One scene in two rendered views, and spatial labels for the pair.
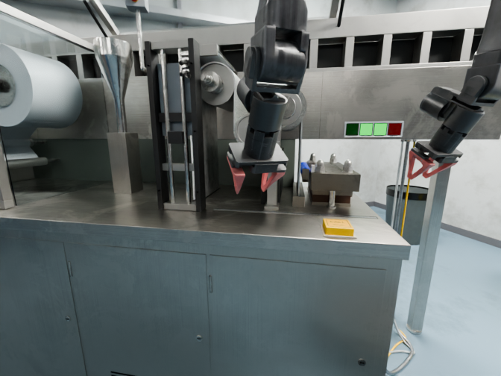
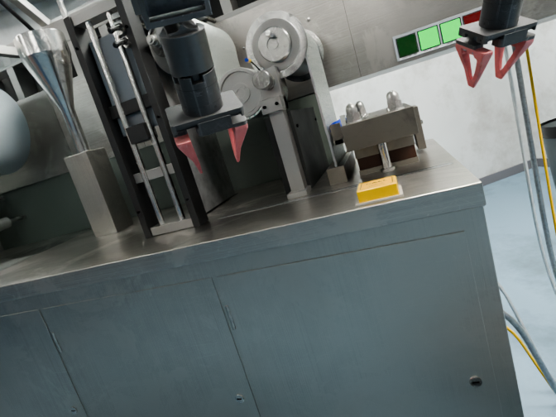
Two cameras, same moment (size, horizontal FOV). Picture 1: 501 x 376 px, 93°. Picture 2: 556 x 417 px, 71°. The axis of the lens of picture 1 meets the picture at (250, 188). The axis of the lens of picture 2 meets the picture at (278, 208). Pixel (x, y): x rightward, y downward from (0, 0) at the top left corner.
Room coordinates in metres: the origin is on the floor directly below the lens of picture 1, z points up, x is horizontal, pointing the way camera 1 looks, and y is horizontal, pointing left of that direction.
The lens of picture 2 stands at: (-0.10, -0.16, 1.07)
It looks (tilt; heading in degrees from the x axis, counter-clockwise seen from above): 11 degrees down; 9
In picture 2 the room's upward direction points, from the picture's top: 17 degrees counter-clockwise
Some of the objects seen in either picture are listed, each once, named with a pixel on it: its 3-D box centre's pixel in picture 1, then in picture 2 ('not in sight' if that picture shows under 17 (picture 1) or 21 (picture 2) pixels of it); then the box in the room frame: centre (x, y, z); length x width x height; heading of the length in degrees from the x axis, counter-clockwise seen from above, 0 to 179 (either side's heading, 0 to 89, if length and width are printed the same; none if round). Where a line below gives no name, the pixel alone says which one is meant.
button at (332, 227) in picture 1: (337, 227); (377, 189); (0.62, -0.24, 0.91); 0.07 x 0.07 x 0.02; 80
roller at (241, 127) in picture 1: (256, 130); (256, 93); (1.02, -0.02, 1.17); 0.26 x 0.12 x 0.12; 170
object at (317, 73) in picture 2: (300, 146); (323, 96); (0.98, -0.20, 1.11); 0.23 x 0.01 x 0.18; 170
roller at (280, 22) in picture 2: (285, 111); (288, 50); (0.99, -0.14, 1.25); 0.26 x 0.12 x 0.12; 170
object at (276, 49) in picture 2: (284, 107); (275, 45); (0.86, -0.12, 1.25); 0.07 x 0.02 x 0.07; 80
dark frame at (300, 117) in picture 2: (274, 172); (301, 146); (1.04, -0.10, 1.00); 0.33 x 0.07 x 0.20; 170
